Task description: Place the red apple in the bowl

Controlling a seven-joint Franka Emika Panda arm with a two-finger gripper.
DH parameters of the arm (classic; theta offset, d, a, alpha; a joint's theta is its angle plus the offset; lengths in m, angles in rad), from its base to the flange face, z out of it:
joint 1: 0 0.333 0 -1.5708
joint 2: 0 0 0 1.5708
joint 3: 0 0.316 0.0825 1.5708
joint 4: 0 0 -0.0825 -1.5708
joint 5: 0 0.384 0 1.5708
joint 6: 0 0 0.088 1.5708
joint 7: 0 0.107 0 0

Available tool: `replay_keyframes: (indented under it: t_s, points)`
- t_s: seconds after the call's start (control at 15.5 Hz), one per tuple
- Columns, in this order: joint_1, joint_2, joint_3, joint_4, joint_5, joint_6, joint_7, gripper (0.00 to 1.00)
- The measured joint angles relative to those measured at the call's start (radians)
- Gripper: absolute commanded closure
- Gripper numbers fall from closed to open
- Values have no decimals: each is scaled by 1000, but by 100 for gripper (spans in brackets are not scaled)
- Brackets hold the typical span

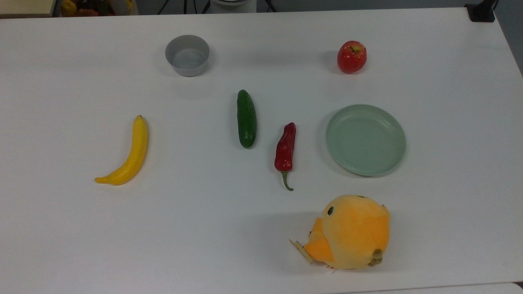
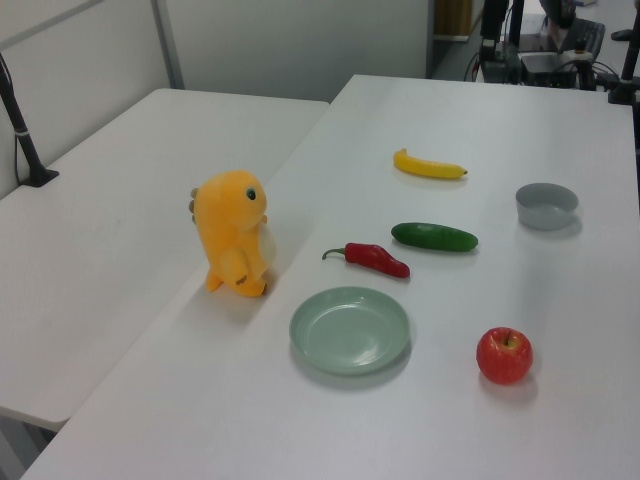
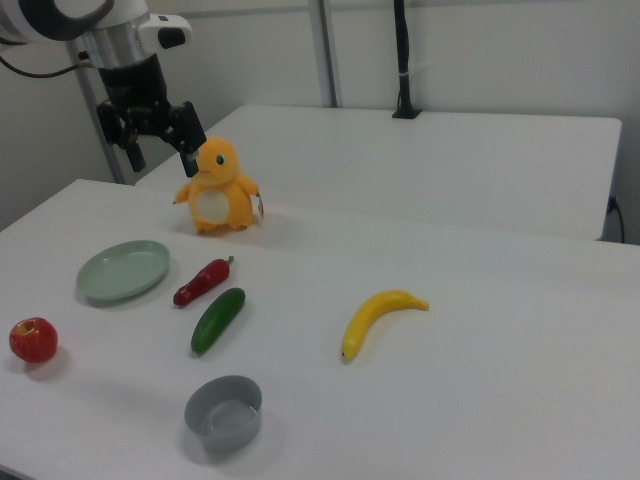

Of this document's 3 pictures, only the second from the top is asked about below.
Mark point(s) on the red apple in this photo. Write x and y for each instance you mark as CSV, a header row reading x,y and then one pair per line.
x,y
502,360

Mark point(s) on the grey bowl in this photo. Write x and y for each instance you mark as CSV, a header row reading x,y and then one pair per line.
x,y
542,218

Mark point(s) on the red chili pepper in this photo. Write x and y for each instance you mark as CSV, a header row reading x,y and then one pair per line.
x,y
372,257

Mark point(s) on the light green plate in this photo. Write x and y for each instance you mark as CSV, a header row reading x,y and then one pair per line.
x,y
350,330

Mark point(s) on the orange plush toy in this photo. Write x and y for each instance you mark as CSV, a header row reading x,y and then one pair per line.
x,y
225,225

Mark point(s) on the green cucumber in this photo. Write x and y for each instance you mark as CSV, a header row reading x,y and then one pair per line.
x,y
432,236

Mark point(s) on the yellow banana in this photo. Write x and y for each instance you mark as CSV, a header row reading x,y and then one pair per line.
x,y
425,167

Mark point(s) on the white side table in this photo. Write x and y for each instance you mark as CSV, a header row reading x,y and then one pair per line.
x,y
100,225

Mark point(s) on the brown wooden cabinet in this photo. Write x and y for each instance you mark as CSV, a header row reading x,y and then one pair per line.
x,y
452,17

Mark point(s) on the black flat box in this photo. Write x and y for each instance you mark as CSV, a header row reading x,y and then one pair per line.
x,y
547,67

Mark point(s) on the black keyboard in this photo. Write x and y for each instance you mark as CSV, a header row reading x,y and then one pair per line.
x,y
587,35

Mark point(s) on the black computer mouse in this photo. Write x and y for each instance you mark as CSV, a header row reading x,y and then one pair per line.
x,y
623,34

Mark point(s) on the black camera stand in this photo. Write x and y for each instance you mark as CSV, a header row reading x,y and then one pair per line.
x,y
627,65
25,145

